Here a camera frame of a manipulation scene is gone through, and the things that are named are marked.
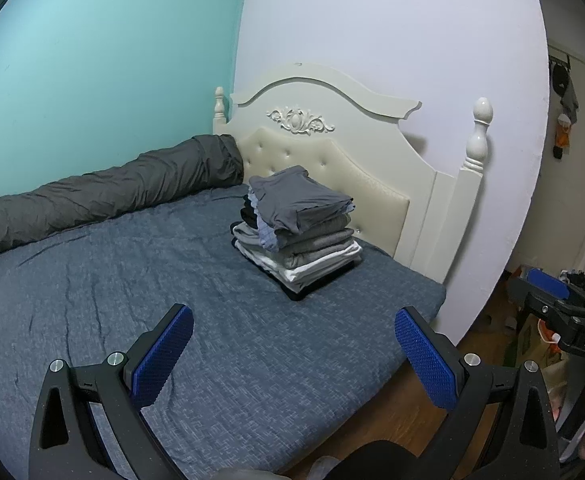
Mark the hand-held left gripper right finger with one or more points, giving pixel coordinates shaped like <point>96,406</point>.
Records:
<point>425,360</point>

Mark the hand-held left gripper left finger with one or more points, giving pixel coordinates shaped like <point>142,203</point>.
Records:
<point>165,355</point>

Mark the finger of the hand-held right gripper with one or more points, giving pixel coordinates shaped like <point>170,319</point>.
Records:
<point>547,282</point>

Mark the grey garment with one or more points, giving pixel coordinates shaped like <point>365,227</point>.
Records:
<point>297,200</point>

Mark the stack of folded clothes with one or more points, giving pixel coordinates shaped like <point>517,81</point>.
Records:
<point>312,260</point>

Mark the black crumpled cloth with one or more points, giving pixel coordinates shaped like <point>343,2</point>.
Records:
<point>576,278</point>

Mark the cardboard box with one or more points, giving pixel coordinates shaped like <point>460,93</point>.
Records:
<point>525,337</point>

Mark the bed with blue sheet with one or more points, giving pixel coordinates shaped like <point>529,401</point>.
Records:
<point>122,285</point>

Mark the orange hanging pouch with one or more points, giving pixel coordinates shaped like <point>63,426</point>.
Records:
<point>563,132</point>

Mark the dark grey rolled duvet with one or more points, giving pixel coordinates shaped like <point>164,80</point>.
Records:
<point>97,195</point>

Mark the grey hanging cloth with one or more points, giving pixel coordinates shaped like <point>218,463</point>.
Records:
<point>570,102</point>

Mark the black hanging cap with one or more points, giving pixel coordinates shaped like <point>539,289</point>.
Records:
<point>558,77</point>

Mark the cream carved headboard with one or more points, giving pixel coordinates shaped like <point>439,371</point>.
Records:
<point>352,125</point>

